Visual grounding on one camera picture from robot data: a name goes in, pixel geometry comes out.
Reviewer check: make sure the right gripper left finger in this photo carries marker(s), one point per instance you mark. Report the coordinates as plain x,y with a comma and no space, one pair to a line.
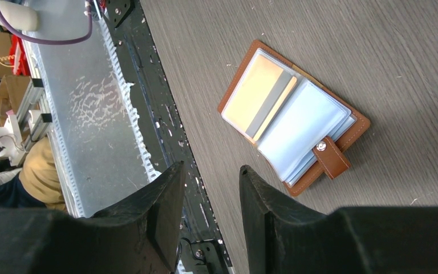
139,234

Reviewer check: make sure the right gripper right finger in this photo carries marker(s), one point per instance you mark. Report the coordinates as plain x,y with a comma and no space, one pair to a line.
285,236

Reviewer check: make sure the brown leather card holder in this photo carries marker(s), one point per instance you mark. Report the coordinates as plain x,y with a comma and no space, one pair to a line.
309,133

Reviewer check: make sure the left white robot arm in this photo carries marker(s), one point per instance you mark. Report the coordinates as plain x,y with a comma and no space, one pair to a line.
19,17

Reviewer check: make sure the person in yellow top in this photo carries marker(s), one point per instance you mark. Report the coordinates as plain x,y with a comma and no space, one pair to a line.
37,184

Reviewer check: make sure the cardboard boxes on shelf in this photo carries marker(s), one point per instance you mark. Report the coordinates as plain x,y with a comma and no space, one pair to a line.
12,87

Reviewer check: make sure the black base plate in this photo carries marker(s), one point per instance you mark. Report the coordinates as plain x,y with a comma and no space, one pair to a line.
201,245

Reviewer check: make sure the aluminium frame rail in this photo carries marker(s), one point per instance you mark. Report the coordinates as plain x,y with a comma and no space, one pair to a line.
97,145

